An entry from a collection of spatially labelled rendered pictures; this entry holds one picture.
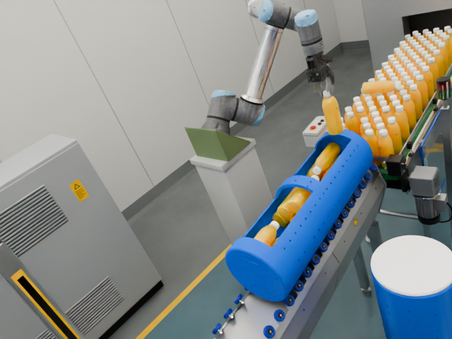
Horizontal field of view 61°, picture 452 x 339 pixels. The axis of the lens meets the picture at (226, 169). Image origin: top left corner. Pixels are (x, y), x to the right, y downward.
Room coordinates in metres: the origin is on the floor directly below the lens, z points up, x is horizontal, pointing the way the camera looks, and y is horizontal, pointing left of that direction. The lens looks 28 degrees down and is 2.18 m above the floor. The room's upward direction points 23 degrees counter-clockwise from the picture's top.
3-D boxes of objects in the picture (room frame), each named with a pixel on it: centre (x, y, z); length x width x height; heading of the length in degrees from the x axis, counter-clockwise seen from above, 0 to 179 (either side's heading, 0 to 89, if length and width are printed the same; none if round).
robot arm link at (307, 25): (1.61, -0.54, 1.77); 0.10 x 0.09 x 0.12; 171
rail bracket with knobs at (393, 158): (1.59, -0.81, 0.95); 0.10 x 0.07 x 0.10; 41
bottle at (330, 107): (1.62, -0.56, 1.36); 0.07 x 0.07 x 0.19
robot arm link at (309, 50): (1.61, -0.54, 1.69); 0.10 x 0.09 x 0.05; 41
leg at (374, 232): (1.62, -0.64, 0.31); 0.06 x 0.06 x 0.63; 41
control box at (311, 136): (2.07, -0.61, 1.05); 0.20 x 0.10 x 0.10; 131
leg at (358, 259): (1.73, -0.55, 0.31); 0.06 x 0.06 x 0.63; 41
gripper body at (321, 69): (1.60, -0.54, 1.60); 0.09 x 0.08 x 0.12; 131
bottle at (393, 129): (1.78, -0.92, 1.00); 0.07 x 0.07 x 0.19
